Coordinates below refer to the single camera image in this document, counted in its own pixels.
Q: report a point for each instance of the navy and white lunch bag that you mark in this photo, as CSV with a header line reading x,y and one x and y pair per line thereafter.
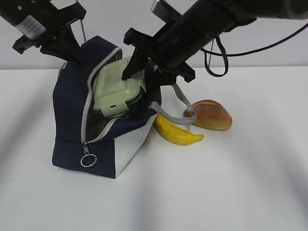
x,y
90,144

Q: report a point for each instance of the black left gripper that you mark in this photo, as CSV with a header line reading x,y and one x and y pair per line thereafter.
x,y
45,26

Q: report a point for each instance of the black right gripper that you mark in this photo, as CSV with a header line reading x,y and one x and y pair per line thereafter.
x,y
169,48

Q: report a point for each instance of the brown bread roll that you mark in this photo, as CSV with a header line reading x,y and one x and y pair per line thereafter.
x,y
211,115

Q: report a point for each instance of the green lid glass container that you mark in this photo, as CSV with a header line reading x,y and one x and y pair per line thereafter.
x,y
111,94

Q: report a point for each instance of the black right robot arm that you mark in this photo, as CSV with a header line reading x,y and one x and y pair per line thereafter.
x,y
214,17

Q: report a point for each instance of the yellow banana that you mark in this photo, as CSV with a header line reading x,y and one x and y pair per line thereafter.
x,y
174,134

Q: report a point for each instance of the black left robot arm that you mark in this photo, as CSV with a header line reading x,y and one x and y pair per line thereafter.
x,y
6,8

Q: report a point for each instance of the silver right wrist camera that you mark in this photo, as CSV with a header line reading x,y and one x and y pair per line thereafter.
x,y
164,11

